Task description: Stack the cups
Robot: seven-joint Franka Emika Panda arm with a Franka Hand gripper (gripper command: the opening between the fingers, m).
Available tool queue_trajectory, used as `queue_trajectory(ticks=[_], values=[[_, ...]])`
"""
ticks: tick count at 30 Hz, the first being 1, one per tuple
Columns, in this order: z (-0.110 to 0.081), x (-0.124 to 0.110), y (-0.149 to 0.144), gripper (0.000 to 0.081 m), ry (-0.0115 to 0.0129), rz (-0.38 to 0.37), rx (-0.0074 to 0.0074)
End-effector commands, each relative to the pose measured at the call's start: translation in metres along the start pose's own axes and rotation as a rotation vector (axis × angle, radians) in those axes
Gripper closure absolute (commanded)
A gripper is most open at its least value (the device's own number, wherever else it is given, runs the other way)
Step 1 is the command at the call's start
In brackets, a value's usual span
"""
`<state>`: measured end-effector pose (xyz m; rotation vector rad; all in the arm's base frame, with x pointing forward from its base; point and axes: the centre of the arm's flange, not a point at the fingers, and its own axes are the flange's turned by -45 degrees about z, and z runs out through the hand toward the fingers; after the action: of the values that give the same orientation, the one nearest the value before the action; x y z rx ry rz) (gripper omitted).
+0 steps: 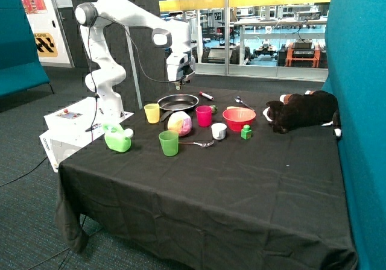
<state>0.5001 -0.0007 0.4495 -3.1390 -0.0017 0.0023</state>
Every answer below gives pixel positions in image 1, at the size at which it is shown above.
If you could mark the red plastic bowl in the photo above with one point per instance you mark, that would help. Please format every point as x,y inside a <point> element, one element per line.
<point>236,118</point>

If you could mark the metal spoon back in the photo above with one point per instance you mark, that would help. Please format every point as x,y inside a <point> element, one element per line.
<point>240,101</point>

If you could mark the black brown plush dog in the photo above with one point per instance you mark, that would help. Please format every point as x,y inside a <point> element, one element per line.
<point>292,111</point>

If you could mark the red marker pen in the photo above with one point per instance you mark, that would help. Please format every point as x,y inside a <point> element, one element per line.
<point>209,97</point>

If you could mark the orange black machine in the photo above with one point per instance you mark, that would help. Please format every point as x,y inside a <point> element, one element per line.
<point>303,53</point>

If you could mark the teal partition right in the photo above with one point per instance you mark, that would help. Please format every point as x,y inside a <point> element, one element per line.
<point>355,40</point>

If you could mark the teal sofa left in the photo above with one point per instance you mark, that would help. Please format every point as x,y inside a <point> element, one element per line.
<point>20,65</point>

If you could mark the black pen on base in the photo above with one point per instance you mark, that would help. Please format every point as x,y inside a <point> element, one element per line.
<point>93,127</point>

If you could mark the green toy watering can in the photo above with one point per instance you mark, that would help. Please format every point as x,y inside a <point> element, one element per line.
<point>116,138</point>

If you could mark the metal spoon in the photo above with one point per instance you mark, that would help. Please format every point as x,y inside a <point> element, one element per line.
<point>201,144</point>
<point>240,101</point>

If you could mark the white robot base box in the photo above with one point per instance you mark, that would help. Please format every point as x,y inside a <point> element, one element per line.
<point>66,129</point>

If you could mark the yellow plastic cup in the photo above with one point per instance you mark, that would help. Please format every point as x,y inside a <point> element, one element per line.
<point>152,112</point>

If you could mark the black yellow sign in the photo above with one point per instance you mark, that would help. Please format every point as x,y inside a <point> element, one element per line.
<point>45,45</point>

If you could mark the multicolour plush ball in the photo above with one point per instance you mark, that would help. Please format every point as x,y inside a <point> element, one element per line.
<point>180,122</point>

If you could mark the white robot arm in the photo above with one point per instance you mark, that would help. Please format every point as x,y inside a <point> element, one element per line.
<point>93,17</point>

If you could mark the black tablecloth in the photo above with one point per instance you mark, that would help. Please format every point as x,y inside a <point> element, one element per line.
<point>274,201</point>

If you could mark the green plastic cup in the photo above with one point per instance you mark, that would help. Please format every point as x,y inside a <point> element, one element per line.
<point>169,141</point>

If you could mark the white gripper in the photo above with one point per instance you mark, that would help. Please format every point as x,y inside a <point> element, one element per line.
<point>180,68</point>

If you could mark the white small cup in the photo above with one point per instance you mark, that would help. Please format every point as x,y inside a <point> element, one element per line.
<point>218,131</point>

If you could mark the green toy block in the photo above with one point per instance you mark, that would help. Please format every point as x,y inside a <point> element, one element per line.
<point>246,132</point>

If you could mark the pink plastic cup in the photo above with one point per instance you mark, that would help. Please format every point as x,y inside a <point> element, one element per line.
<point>204,115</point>

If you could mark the metal spoon front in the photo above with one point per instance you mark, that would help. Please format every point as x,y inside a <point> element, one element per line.
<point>201,144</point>

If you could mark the green toy pepper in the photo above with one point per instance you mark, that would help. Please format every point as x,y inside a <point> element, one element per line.
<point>214,109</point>

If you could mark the black frying pan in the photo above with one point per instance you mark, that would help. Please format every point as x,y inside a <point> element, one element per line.
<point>176,102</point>

